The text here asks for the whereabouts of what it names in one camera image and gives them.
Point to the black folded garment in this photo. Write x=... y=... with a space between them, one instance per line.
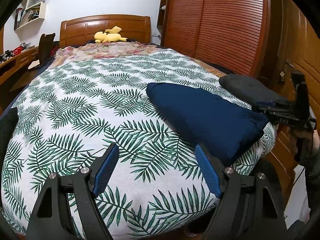
x=7 y=126

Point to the wooden desk cabinet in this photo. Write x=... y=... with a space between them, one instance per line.
x=14 y=75

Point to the floral pink blanket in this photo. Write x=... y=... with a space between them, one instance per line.
x=102 y=51

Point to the yellow plush toy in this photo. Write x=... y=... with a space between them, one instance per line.
x=109 y=35

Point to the white wall shelf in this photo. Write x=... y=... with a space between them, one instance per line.
x=31 y=11

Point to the dark grey folded garment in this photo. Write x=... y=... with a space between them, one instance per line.
x=248 y=89

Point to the wooden door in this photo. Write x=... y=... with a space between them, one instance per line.
x=298 y=50

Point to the dark wooden chair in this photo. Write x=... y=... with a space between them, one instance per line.
x=45 y=47

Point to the right hand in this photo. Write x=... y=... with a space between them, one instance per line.
x=306 y=145

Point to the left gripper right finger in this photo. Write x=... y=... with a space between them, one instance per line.
x=248 y=208

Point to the red basket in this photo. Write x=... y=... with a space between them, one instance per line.
x=17 y=50

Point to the wooden headboard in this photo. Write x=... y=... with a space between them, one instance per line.
x=79 y=31

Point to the wooden louvered wardrobe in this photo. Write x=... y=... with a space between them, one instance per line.
x=229 y=33

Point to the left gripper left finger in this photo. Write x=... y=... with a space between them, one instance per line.
x=51 y=216

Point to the navy blue suit jacket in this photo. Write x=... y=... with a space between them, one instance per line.
x=224 y=128

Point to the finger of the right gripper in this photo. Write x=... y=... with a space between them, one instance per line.
x=269 y=111
x=268 y=104

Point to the green leaf print bedsheet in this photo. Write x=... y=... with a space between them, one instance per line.
x=73 y=111

